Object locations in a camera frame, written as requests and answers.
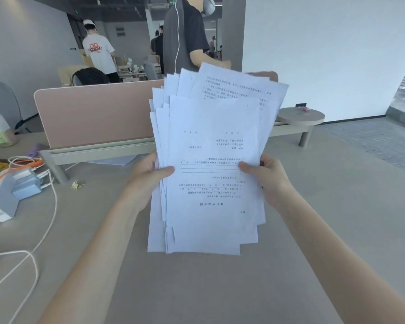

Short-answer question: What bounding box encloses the person's right hand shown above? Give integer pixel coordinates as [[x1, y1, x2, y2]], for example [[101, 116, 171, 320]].
[[238, 154, 295, 210]]

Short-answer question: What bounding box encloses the person's left hand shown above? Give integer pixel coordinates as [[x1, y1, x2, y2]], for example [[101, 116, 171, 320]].
[[124, 152, 175, 214]]

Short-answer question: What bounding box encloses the stack of printed white papers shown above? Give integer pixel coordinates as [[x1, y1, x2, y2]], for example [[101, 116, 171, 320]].
[[147, 62, 289, 256]]

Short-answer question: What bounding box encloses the person's right forearm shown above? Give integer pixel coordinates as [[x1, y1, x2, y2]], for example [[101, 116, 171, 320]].
[[278, 189, 405, 324]]

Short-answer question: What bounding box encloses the person's left forearm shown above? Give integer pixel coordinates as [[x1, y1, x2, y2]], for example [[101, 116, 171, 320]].
[[36, 194, 140, 324]]

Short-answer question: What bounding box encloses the round beige side table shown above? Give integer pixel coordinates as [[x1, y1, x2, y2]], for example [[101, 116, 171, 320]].
[[269, 107, 325, 147]]

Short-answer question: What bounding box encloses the pink desk divider panel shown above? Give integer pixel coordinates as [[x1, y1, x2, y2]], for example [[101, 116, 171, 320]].
[[34, 71, 279, 150]]

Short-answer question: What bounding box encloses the cluttered background desk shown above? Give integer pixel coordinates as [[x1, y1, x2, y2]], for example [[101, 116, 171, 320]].
[[114, 55, 164, 82]]

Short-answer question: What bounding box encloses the black backpack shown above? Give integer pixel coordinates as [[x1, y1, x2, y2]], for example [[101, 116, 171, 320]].
[[72, 67, 110, 87]]

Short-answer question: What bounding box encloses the purple cloth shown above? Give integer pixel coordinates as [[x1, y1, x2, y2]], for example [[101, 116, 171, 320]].
[[27, 144, 50, 158]]

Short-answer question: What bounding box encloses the cardboard box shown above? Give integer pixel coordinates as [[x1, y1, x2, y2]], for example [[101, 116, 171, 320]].
[[58, 65, 88, 87]]

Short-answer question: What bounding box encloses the grey power adapter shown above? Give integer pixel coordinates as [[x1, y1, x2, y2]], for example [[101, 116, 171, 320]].
[[12, 175, 44, 200]]

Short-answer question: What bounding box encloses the grey office chair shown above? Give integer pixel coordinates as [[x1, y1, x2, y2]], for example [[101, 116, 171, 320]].
[[0, 80, 32, 135]]

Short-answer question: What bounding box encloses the beige divider base rail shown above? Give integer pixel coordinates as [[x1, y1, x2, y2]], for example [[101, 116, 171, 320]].
[[39, 137, 156, 185]]

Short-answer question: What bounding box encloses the white cable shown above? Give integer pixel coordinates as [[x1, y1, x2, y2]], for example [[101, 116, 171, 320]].
[[0, 169, 59, 324]]

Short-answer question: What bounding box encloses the orange cable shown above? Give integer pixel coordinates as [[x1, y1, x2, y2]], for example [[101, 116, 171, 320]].
[[0, 157, 44, 199]]

